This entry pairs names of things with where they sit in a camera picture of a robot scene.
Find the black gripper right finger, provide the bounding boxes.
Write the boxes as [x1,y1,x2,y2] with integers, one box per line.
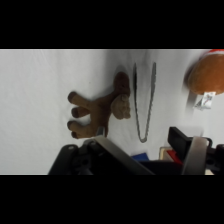
[167,126,224,175]

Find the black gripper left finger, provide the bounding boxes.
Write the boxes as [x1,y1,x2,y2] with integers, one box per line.
[48,134,155,175]

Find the brown plush moose toy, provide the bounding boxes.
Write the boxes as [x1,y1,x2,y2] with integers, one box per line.
[67,71,132,140]

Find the blue block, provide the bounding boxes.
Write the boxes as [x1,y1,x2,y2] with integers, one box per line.
[130,152,151,163]

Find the metal kitchen tongs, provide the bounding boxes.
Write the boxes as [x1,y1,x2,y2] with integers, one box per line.
[132,61,158,144]

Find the orange plush toy with tag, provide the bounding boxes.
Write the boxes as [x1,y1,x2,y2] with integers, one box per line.
[184,49,224,111]

